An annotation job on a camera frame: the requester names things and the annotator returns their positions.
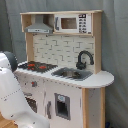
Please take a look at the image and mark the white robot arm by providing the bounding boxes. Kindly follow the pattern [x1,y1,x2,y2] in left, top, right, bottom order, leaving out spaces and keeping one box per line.
[0,51,50,128]

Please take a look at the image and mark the wooden toy kitchen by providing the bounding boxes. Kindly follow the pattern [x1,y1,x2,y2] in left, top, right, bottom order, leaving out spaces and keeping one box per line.
[16,10,114,128]

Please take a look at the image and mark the grey toy sink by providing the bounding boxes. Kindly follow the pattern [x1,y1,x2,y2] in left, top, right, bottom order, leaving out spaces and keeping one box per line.
[52,67,92,81]

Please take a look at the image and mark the black toy faucet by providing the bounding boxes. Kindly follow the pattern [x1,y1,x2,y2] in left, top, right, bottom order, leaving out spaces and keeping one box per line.
[76,50,94,70]

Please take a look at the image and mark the black toy stovetop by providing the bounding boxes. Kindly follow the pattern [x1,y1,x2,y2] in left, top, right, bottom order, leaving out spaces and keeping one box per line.
[19,61,56,73]

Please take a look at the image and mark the red oven knob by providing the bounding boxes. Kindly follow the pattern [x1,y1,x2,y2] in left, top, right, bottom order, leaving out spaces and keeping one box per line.
[31,81,37,87]

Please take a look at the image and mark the grey ice dispenser panel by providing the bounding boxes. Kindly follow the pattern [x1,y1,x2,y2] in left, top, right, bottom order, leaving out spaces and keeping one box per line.
[54,93,71,120]

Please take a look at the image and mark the toy microwave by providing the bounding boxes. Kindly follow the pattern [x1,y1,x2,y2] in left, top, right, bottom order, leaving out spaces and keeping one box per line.
[54,14,92,34]

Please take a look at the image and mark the grey range hood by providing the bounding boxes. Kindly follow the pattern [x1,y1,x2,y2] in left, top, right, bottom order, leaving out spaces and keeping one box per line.
[25,14,54,34]

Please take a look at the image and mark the toy oven door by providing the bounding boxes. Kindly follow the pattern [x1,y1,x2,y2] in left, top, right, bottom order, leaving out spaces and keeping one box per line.
[24,92,41,114]

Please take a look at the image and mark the grey fridge door handle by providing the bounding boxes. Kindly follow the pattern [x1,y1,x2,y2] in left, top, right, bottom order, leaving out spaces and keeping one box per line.
[47,101,51,119]

